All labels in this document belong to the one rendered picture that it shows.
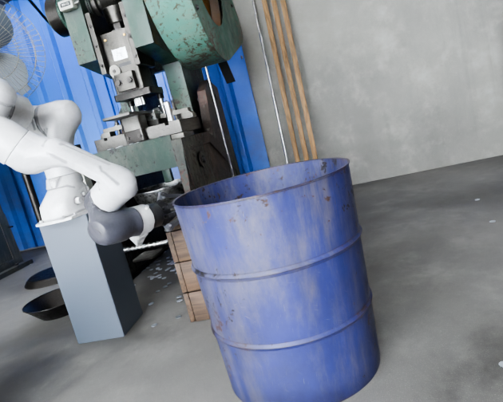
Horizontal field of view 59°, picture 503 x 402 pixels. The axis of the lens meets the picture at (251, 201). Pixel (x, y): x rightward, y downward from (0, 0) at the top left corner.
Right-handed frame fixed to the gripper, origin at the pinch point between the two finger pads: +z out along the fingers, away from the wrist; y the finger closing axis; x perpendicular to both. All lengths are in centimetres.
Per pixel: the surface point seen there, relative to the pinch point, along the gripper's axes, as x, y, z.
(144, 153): 50, 21, 29
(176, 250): 3.9, -14.3, -7.8
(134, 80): 56, 55, 38
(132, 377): 1, -42, -38
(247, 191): -30.4, 2.7, -8.8
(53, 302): 96, -39, -5
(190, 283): 2.5, -26.4, -6.2
